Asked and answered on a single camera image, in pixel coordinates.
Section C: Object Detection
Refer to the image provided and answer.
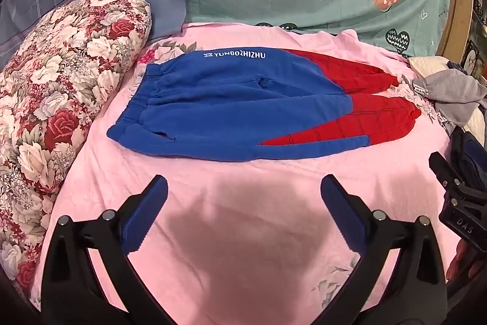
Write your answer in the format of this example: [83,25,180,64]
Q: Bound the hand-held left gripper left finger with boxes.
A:
[40,175,179,325]

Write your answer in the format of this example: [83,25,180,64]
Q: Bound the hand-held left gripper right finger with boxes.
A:
[312,175,447,325]

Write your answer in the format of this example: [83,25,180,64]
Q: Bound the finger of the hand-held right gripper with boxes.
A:
[429,152,476,202]

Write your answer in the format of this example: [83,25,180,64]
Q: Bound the blue and red pants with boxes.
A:
[107,48,422,161]

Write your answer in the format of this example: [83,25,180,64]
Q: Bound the person's right hand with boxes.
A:
[447,239,487,284]

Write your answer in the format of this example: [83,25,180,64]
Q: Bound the dark blue garment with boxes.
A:
[451,127,487,183]

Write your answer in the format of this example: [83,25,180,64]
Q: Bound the grey garment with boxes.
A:
[413,70,487,128]

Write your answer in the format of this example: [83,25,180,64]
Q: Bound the pink floral blanket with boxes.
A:
[28,21,468,325]

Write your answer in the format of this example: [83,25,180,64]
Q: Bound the cream quilted pillow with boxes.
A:
[408,56,451,79]

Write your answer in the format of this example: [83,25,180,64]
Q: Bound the black framed picture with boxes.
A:
[463,40,487,81]

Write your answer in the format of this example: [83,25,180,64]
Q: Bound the red floral quilt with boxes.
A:
[0,0,153,310]

